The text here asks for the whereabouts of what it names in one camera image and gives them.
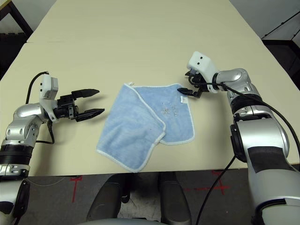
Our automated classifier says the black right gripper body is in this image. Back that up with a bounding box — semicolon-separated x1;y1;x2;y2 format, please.
188;70;210;98

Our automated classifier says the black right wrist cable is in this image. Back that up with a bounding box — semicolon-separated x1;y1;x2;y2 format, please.
188;75;300;225

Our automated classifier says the light blue towel white trim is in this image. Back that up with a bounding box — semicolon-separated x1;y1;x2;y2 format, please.
96;81;195;173

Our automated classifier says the black cabinet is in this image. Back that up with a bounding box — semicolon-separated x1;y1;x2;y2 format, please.
261;38;300;90

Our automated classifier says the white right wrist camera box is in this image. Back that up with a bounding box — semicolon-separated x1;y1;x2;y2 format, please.
187;51;220;94

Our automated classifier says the grey robot torso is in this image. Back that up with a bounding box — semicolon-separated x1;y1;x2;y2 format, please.
77;217;165;225

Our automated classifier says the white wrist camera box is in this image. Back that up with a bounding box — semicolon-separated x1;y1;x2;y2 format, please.
39;72;59;124
187;51;220;94

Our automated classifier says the side table black frame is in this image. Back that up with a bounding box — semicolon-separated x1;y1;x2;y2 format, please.
4;0;33;36

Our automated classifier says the black tripod stand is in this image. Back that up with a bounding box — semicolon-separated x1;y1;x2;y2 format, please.
261;14;300;40

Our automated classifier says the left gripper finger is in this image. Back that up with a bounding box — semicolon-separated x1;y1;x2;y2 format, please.
71;89;100;99
75;108;105;122

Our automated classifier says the black foam floor mat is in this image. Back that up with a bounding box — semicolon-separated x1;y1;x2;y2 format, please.
0;32;29;80

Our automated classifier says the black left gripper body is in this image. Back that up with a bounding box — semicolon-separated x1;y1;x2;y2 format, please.
53;94;79;120

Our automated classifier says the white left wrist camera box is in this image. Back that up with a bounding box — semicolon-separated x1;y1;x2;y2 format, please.
39;72;59;124

